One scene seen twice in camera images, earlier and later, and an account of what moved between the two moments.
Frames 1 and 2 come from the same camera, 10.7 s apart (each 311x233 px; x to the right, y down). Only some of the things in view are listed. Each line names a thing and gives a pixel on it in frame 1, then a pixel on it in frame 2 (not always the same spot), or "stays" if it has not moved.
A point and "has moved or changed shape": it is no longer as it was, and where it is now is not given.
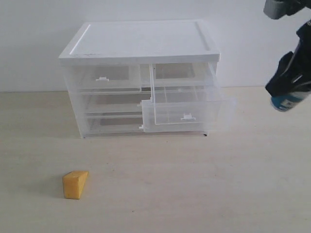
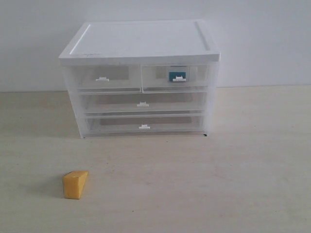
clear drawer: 185,97 has moved or changed shape
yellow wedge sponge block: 73,183 stays
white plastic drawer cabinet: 144,78 stays
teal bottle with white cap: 284,102 to 177,76
